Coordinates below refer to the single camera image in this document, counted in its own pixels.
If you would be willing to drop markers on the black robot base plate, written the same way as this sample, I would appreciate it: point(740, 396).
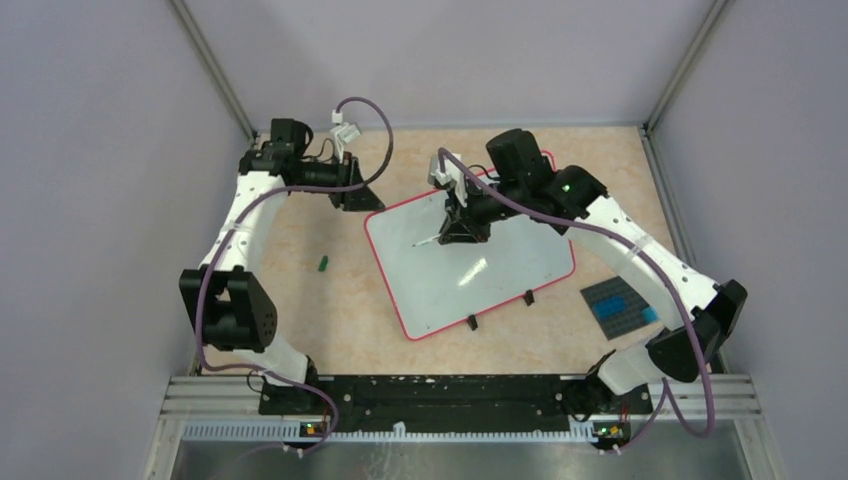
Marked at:
point(455, 403)

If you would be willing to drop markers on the red-edged whiteboard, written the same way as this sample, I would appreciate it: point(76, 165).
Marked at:
point(435, 287)

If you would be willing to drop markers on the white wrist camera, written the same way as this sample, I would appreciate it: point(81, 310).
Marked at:
point(342, 133)
point(445, 175)

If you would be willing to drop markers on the blue lego brick on plate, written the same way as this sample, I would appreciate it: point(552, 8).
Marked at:
point(609, 307)

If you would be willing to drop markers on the green white marker pen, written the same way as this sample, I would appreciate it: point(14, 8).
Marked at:
point(425, 242)

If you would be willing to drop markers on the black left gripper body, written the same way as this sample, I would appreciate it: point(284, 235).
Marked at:
point(336, 175)

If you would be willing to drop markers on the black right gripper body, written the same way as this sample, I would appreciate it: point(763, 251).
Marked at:
point(481, 208)

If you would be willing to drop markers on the black whiteboard clip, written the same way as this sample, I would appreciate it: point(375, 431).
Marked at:
point(472, 323)
point(529, 297)

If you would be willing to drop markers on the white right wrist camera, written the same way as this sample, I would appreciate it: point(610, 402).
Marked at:
point(445, 175)

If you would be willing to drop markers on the white slotted cable duct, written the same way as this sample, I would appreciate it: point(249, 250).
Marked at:
point(295, 432)

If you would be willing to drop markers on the black whiteboard clip lower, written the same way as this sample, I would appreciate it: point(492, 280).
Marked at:
point(472, 323)

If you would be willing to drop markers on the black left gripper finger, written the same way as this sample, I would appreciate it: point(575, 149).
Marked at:
point(363, 200)
point(355, 178)

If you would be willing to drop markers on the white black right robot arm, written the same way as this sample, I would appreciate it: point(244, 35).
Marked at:
point(697, 313)

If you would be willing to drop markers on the aluminium frame rail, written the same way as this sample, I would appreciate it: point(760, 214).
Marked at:
point(652, 446)

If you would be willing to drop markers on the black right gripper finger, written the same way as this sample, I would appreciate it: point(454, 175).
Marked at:
point(479, 233)
point(454, 233)

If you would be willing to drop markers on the black whiteboard clip upper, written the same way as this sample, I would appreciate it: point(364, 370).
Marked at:
point(529, 297)

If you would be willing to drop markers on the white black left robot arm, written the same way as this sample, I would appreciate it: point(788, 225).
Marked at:
point(228, 308)

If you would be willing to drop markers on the grey lego baseplate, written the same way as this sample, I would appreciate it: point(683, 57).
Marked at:
point(624, 323)

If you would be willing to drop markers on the light blue lego brick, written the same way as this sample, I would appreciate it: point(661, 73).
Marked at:
point(649, 315)

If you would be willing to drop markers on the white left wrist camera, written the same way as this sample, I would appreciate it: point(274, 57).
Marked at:
point(342, 133)

